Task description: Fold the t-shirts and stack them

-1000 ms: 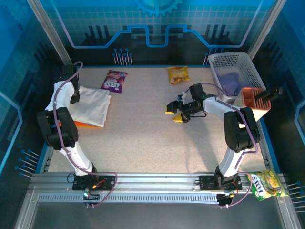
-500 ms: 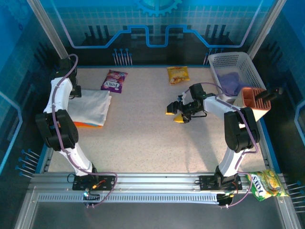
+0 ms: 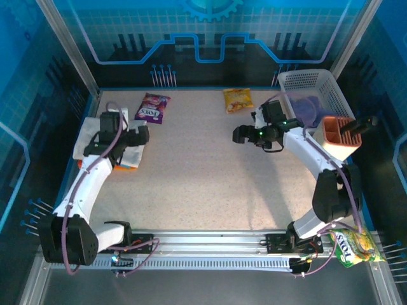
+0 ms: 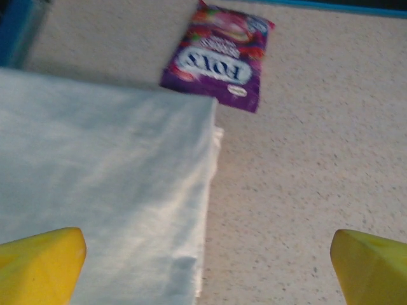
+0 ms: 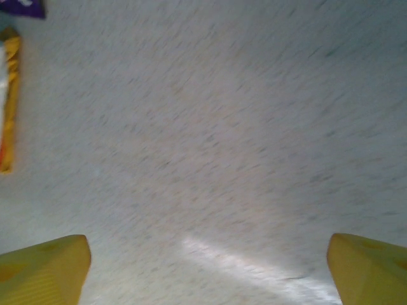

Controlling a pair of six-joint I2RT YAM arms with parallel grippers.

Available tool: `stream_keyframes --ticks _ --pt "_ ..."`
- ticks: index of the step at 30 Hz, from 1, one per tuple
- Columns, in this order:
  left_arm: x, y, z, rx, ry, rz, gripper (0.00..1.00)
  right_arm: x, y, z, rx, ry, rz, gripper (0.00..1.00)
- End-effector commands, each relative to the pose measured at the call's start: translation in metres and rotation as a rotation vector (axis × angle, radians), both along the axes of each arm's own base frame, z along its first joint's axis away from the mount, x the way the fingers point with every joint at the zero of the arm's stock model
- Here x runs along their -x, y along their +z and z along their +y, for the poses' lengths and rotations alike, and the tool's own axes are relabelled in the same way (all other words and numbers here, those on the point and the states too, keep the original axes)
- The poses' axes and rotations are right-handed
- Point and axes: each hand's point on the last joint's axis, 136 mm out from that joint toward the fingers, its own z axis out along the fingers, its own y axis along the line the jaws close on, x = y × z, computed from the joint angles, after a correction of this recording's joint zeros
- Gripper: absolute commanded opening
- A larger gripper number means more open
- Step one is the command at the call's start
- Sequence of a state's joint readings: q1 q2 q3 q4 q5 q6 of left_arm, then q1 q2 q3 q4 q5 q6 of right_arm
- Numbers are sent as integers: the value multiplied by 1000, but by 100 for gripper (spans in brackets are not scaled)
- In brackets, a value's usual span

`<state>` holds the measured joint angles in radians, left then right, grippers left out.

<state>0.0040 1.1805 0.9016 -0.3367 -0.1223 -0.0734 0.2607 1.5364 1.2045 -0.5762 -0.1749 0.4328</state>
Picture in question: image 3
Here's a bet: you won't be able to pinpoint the white t-shirt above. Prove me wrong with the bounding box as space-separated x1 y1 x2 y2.
72 116 144 168

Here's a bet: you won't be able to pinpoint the yellow snack bag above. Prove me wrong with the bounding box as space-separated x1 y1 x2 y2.
222 88 254 114

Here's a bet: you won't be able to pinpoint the purple candy bag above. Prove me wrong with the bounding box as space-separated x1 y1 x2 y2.
134 92 171 125

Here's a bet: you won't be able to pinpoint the teal and orange folded cloths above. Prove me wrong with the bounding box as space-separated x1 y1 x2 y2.
78 159 138 173

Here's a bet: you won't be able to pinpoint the purple t-shirt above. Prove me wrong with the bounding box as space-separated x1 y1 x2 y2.
291 94 324 126

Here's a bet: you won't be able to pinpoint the cream and orange utensil holder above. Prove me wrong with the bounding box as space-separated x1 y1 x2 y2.
316 116 363 163

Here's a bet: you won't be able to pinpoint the white plastic basket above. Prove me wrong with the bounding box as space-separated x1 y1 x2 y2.
277 69 356 130

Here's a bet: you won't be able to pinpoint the black utensil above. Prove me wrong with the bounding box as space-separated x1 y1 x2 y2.
341 116 379 136

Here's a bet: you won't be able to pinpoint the black connector box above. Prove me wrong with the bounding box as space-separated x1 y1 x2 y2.
110 254 134 271
289 256 315 276

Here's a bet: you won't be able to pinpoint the green candy bag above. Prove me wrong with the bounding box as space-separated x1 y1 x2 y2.
329 227 387 270

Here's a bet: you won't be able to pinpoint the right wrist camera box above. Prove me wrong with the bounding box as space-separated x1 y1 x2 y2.
251 106 266 126

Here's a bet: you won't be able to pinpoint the aluminium frame post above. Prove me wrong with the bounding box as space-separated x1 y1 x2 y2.
35 0 102 98
327 0 382 82

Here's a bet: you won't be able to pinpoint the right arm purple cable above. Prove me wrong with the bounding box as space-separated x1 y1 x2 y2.
268 91 365 278

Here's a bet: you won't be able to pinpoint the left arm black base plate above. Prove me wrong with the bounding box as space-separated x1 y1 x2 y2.
107 233 156 255

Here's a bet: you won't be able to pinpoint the aluminium front rail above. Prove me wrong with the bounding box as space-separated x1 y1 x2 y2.
39 229 384 255

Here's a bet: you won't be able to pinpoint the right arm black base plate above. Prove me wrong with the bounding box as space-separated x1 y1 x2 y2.
265 233 324 255

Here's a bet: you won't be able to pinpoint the slotted cable duct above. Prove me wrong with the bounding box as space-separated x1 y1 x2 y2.
50 256 293 271

